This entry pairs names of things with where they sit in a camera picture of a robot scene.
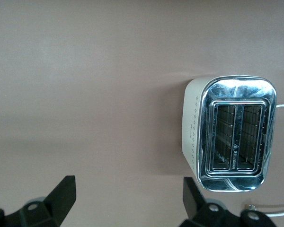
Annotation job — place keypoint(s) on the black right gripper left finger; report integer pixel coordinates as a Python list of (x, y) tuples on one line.
[(54, 203)]

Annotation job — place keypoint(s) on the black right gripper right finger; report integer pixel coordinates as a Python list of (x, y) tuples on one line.
[(194, 201)]

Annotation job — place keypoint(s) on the beige chrome two-slot toaster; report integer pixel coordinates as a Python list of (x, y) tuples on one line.
[(236, 92)]

